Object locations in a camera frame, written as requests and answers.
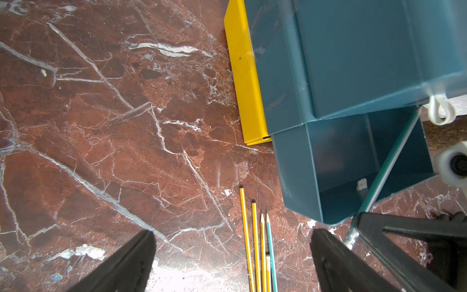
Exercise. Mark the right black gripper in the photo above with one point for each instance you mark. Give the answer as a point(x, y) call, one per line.
point(446, 238)

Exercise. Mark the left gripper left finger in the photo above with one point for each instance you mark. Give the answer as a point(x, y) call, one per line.
point(127, 270)

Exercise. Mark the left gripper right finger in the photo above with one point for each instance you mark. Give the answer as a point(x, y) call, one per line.
point(340, 270)

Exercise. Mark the green pencil among yellows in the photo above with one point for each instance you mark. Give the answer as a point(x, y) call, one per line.
point(271, 253)

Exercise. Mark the teal drawer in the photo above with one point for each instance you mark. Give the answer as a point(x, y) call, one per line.
point(320, 163)

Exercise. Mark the yellow bottom drawer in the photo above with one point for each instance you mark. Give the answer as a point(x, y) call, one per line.
point(245, 77)

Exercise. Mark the teal drawer cabinet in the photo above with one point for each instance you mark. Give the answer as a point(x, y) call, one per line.
point(321, 60)

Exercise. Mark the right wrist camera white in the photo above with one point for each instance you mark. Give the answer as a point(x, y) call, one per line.
point(452, 165)

